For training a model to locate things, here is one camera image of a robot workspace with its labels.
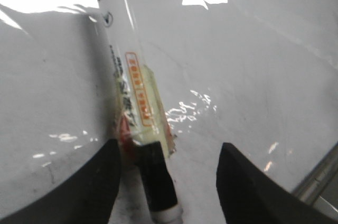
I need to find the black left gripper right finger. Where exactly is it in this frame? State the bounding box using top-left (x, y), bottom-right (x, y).
top-left (216, 142), bottom-right (336, 223)

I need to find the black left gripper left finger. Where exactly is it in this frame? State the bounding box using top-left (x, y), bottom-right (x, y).
top-left (0, 138), bottom-right (121, 224)

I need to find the white black whiteboard marker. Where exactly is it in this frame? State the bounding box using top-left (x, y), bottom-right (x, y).
top-left (97, 0), bottom-right (183, 223)

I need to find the red round magnet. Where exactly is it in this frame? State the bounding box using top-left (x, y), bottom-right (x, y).
top-left (115, 65), bottom-right (175, 159)

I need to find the white whiteboard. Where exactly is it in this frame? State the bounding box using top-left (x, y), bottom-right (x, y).
top-left (1, 0), bottom-right (337, 223)

